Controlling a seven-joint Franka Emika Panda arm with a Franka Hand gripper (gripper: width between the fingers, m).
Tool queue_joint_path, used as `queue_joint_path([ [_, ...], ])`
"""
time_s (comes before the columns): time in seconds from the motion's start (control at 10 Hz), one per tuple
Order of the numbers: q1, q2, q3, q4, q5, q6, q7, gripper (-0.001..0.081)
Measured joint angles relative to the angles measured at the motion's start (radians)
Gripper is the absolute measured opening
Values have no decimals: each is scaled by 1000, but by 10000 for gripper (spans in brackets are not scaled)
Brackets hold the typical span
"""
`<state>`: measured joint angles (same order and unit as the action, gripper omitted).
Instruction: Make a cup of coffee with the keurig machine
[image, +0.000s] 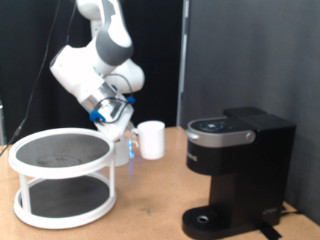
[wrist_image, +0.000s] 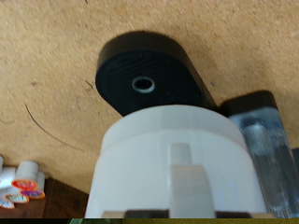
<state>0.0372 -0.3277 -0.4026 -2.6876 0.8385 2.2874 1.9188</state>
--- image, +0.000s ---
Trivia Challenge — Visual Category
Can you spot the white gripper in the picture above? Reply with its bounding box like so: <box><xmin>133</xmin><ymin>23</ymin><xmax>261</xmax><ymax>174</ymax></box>
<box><xmin>94</xmin><ymin>99</ymin><xmax>137</xmax><ymax>143</ymax></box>

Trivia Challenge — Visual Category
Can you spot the white mug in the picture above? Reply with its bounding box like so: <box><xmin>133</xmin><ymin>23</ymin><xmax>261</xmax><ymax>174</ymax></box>
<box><xmin>131</xmin><ymin>120</ymin><xmax>166</xmax><ymax>161</ymax></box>

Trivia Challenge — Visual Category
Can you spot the black Keurig coffee machine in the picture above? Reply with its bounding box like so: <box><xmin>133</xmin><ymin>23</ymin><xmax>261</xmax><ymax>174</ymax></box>
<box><xmin>181</xmin><ymin>106</ymin><xmax>297</xmax><ymax>240</ymax></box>

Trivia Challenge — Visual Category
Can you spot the white two-tier turntable stand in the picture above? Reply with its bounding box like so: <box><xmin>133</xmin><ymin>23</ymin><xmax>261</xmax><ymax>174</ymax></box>
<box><xmin>8</xmin><ymin>127</ymin><xmax>118</xmax><ymax>230</ymax></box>

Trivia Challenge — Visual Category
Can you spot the silver vertical pole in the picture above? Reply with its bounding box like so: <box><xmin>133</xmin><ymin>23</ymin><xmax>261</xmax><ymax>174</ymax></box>
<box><xmin>175</xmin><ymin>0</ymin><xmax>192</xmax><ymax>128</ymax></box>

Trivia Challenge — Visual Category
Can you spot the black tape strip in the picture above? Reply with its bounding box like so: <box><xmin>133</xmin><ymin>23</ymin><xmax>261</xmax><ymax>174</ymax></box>
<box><xmin>254</xmin><ymin>223</ymin><xmax>284</xmax><ymax>240</ymax></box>

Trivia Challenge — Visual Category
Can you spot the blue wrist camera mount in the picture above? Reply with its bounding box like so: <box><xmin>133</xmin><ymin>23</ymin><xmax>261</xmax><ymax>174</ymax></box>
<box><xmin>89</xmin><ymin>109</ymin><xmax>107</xmax><ymax>124</ymax></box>

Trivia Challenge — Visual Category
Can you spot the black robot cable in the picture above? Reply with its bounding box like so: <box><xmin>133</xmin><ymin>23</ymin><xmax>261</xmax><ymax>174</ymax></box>
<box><xmin>0</xmin><ymin>0</ymin><xmax>78</xmax><ymax>157</ymax></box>

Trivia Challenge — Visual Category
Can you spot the grey metal frame post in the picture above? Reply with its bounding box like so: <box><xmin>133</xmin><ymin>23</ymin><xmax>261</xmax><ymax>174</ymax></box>
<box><xmin>0</xmin><ymin>81</ymin><xmax>6</xmax><ymax>145</ymax></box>

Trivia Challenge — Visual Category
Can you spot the black power cord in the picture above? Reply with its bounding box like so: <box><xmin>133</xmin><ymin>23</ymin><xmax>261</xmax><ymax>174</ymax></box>
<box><xmin>279</xmin><ymin>203</ymin><xmax>303</xmax><ymax>216</ymax></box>

